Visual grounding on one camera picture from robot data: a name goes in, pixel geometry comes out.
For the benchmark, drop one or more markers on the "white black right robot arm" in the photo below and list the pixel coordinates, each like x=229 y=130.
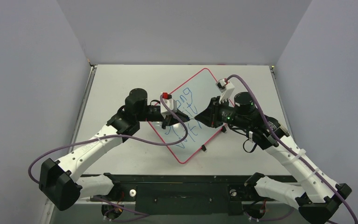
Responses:
x=316 y=196

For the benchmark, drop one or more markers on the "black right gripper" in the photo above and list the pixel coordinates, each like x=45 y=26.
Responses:
x=214 y=112

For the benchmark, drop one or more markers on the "black right whiteboard foot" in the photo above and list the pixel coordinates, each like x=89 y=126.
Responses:
x=223 y=129

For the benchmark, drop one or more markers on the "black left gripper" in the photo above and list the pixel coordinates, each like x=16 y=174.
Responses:
x=170 y=120

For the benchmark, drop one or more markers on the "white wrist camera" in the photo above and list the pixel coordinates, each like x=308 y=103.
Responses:
x=226 y=88
x=167 y=101

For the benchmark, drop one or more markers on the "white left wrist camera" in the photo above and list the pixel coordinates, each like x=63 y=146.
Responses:
x=167 y=101

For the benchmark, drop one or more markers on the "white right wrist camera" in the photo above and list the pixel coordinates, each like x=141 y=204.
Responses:
x=226 y=88

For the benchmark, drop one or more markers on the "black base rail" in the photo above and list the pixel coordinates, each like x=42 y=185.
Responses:
x=182 y=194

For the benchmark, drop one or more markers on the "pink framed whiteboard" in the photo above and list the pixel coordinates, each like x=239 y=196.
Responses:
x=192 y=97

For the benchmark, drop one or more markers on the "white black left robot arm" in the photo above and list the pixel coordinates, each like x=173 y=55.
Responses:
x=61 y=180

